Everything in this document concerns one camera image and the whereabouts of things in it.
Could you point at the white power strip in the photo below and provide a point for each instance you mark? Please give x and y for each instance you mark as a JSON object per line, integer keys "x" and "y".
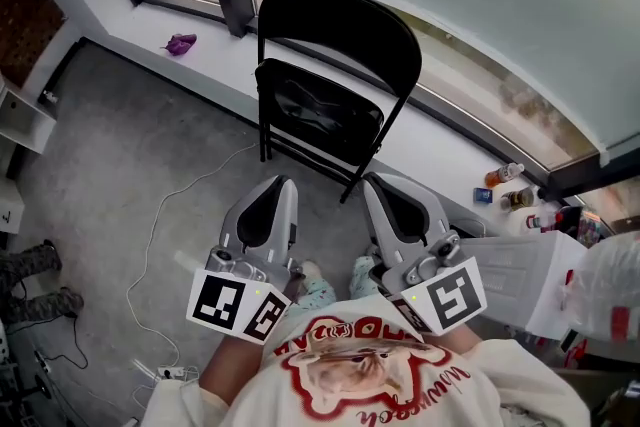
{"x": 171, "y": 372}

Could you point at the person's right leg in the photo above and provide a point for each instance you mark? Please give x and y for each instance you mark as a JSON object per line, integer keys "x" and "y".
{"x": 361, "y": 275}

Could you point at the black folding chair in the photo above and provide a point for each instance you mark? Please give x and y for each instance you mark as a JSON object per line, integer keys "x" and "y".
{"x": 325, "y": 115}

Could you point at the colourful printed bag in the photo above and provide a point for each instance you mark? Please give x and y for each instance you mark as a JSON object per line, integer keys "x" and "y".
{"x": 592, "y": 230}

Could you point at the person's left forearm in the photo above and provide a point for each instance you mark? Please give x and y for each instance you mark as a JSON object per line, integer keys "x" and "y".
{"x": 230, "y": 370}

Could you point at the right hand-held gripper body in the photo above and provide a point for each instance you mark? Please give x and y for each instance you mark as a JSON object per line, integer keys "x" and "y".
{"x": 450, "y": 300}

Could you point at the dark glass jar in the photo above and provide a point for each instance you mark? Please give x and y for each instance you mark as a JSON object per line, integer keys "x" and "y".
{"x": 517, "y": 199}

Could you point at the person's cream printed shirt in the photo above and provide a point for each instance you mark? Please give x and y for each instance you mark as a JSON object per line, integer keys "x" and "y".
{"x": 360, "y": 380}

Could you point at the white desk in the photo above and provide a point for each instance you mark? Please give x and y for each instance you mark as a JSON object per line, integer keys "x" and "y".
{"x": 25, "y": 115}

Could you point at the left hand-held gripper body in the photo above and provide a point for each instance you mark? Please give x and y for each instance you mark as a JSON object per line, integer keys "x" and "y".
{"x": 220, "y": 300}

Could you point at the small blue box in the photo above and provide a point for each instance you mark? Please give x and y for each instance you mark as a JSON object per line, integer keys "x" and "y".
{"x": 483, "y": 195}

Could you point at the person's right forearm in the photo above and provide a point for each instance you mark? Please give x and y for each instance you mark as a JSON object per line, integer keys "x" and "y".
{"x": 455, "y": 342}

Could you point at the clear water jug red label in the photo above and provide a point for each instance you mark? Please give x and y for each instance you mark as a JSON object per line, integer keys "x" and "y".
{"x": 605, "y": 285}

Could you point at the person's left leg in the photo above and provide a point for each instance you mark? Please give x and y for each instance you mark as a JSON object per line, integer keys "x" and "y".
{"x": 317, "y": 295}

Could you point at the orange drink bottle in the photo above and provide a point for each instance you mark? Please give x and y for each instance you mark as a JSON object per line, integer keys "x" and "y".
{"x": 502, "y": 175}

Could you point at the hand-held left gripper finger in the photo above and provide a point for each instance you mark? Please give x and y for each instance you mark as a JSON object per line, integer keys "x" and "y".
{"x": 245, "y": 220}
{"x": 287, "y": 225}

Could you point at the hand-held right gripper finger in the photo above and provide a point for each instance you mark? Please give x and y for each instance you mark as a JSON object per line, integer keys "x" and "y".
{"x": 420, "y": 210}
{"x": 382, "y": 235}

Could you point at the red-capped small bottle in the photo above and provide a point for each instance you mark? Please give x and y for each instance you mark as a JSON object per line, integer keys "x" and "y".
{"x": 540, "y": 221}

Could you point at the person's leg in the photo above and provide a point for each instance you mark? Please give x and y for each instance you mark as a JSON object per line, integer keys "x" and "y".
{"x": 317, "y": 295}
{"x": 361, "y": 275}

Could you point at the white water dispenser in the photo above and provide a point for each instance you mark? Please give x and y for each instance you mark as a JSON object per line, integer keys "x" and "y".
{"x": 515, "y": 275}

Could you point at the purple cloth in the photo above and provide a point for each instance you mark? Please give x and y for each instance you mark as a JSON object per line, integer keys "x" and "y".
{"x": 179, "y": 45}

